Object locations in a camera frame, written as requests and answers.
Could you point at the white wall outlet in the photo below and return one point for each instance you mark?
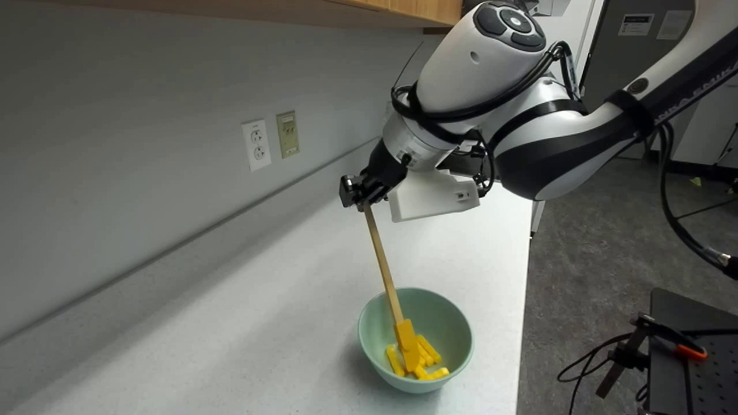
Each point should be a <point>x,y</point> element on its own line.
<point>256,145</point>

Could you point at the yellow food stick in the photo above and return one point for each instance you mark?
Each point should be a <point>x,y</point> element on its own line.
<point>429,351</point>
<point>394,360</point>
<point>439,374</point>

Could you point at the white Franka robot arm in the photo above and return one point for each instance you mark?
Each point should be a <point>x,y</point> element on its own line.
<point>555,153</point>

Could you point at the dark grey appliance with labels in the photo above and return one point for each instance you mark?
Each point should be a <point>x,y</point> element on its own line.
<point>607,62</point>

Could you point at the black perforated board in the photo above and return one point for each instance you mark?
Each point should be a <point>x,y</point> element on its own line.
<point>693,393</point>

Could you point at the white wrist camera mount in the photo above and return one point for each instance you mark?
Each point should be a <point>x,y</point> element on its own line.
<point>429,198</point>

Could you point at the wooden spatula with yellow head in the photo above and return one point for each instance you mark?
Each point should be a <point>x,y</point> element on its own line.
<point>383,266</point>

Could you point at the orange and black clamp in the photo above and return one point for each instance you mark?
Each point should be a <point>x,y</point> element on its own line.
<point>687,351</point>

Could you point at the white background cabinet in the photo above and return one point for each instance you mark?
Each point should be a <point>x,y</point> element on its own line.
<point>715,131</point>

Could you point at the light green bowl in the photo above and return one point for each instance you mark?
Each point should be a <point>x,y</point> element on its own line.
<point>446,314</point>

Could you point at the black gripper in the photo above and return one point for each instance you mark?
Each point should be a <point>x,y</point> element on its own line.
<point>383,175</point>

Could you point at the wooden upper cabinet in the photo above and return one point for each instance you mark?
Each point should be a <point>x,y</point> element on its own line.
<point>415,11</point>

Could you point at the beige wall switch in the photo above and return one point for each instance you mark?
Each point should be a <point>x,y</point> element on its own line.
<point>286,134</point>

